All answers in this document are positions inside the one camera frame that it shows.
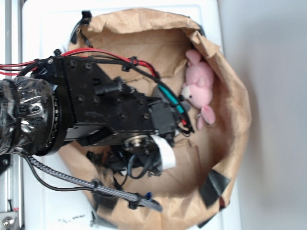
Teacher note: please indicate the pink plush toy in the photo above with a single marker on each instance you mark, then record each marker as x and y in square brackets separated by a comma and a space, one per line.
[198, 87]

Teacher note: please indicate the black wrapped robot arm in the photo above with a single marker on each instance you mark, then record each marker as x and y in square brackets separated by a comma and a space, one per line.
[35, 93]

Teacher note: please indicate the aluminium frame rail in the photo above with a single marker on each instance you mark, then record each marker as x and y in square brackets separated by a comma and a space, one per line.
[11, 165]

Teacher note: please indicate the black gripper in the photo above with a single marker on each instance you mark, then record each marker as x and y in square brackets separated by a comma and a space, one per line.
[96, 110]

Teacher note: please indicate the brown paper bag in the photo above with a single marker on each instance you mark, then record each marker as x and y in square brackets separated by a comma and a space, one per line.
[208, 161]

